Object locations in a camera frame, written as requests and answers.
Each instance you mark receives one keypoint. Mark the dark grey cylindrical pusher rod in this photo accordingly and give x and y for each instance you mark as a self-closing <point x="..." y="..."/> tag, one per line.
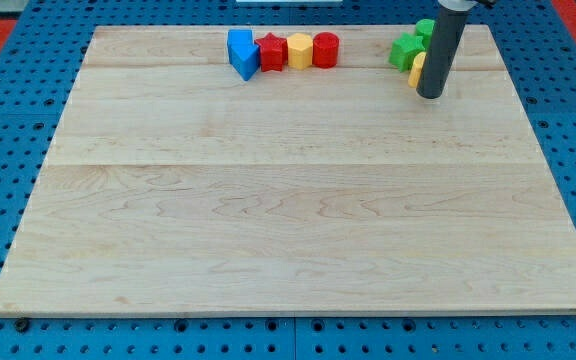
<point x="446" y="35"/>

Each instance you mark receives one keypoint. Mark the yellow heart block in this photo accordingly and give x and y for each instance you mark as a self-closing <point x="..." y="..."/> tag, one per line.
<point x="416" y="69"/>

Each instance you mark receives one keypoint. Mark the light wooden board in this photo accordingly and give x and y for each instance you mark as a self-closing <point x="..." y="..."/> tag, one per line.
<point x="174" y="188"/>

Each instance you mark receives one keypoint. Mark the green cylinder block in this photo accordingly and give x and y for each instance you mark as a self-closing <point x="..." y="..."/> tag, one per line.
<point x="424" y="28"/>

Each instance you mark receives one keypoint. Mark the green star block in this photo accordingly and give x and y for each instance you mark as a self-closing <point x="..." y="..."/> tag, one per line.
<point x="404" y="49"/>

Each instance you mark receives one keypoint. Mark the red cylinder block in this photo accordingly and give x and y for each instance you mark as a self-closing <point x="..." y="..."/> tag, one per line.
<point x="325" y="50"/>

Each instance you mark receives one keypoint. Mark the yellow hexagon block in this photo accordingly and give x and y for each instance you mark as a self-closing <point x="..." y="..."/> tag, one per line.
<point x="300" y="51"/>

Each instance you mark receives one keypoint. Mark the red star block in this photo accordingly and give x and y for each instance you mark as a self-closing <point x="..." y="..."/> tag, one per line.
<point x="273" y="52"/>

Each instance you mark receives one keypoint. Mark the blue triangular block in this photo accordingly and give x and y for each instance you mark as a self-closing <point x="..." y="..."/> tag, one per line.
<point x="245" y="59"/>

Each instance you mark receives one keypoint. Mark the blue cube block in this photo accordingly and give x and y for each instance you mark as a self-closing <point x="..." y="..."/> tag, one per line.
<point x="238" y="37"/>

